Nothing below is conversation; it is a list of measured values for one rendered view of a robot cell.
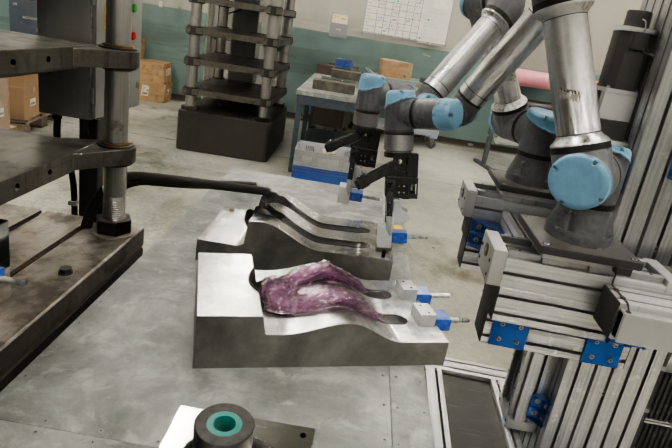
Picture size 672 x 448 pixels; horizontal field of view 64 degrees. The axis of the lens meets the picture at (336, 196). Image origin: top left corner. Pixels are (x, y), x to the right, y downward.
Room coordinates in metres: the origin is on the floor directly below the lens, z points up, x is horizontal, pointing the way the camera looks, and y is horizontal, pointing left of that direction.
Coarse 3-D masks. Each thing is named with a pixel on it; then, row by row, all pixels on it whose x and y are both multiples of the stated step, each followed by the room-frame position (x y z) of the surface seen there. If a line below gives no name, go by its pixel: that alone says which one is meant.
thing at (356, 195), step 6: (342, 186) 1.58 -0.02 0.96; (342, 192) 1.57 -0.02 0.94; (354, 192) 1.58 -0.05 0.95; (360, 192) 1.59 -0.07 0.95; (342, 198) 1.57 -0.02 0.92; (348, 198) 1.57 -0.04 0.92; (354, 198) 1.58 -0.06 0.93; (360, 198) 1.58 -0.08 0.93; (366, 198) 1.59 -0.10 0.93; (372, 198) 1.59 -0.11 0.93; (378, 198) 1.59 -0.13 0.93
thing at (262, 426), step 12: (180, 408) 0.63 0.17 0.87; (192, 408) 0.64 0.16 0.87; (180, 420) 0.61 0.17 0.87; (192, 420) 0.61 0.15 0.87; (264, 420) 0.64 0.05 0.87; (168, 432) 0.59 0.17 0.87; (180, 432) 0.59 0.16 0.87; (192, 432) 0.59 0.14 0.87; (264, 432) 0.61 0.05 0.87; (276, 432) 0.62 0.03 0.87; (288, 432) 0.62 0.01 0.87; (300, 432) 0.62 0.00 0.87; (312, 432) 0.63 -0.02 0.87; (168, 444) 0.56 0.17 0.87; (180, 444) 0.57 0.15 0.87; (252, 444) 0.60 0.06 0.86; (264, 444) 0.60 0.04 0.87; (276, 444) 0.59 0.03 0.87; (288, 444) 0.60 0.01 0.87; (300, 444) 0.60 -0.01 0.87; (312, 444) 0.61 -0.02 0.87
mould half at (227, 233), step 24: (216, 216) 1.42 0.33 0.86; (240, 216) 1.44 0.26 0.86; (264, 216) 1.28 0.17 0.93; (288, 216) 1.34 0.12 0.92; (312, 216) 1.45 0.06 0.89; (216, 240) 1.25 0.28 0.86; (240, 240) 1.28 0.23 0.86; (264, 240) 1.24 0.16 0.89; (288, 240) 1.24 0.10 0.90; (360, 240) 1.33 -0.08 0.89; (264, 264) 1.24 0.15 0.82; (288, 264) 1.24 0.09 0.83; (336, 264) 1.24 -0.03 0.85; (360, 264) 1.24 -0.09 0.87; (384, 264) 1.23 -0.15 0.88
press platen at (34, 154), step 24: (0, 144) 1.20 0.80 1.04; (24, 144) 1.23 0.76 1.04; (48, 144) 1.26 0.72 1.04; (72, 144) 1.29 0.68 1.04; (96, 144) 1.34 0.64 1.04; (120, 144) 1.34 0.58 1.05; (0, 168) 1.04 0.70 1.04; (24, 168) 1.06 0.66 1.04; (48, 168) 1.13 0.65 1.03; (72, 168) 1.23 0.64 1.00; (0, 192) 0.97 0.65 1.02; (24, 192) 1.04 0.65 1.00
